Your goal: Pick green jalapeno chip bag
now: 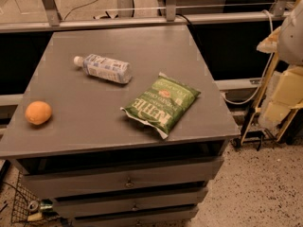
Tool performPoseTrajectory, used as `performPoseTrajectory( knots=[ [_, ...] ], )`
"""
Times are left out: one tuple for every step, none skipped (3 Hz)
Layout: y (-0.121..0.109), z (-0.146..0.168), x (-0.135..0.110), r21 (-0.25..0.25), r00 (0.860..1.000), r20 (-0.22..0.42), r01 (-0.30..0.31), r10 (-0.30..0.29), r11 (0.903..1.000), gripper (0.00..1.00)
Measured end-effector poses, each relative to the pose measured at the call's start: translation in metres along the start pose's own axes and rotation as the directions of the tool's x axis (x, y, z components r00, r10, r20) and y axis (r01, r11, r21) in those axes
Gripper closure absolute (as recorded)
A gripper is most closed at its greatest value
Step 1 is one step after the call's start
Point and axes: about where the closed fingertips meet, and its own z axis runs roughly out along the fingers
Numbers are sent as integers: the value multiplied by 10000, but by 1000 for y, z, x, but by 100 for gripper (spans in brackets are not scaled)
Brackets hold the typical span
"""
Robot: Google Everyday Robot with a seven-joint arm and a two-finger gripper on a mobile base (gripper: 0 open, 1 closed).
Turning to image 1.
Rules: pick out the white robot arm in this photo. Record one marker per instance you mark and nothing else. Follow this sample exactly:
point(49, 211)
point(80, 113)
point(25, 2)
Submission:
point(290, 39)

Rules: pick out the green jalapeno chip bag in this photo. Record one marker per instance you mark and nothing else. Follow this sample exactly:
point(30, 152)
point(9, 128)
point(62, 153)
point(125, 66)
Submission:
point(162, 105)

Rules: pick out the grey drawer cabinet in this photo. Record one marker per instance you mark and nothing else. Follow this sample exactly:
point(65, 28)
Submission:
point(87, 129)

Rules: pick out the clear plastic water bottle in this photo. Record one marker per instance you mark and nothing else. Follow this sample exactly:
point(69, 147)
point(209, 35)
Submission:
point(105, 68)

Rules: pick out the grey metal railing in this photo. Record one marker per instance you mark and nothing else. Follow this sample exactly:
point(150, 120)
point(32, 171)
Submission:
point(56, 15)

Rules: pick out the orange fruit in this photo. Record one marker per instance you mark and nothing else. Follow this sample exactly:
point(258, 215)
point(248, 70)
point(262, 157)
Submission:
point(38, 112)

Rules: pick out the bottom grey drawer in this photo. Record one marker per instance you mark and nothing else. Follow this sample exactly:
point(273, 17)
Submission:
point(138, 218)

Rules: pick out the grey drawer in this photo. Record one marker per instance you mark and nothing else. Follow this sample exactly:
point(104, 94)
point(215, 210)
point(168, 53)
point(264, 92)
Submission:
point(65, 184)
point(130, 203)
point(138, 218)

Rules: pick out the top grey drawer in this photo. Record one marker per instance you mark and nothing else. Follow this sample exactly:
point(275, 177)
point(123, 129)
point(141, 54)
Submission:
point(65, 184)

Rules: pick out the middle grey drawer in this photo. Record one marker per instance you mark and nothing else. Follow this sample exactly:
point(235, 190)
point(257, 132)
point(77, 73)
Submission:
point(130, 203)

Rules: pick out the green soda can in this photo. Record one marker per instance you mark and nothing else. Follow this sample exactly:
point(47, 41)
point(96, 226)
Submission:
point(43, 206)

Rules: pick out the black wire basket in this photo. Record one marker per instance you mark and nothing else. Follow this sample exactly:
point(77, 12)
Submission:
point(23, 197)

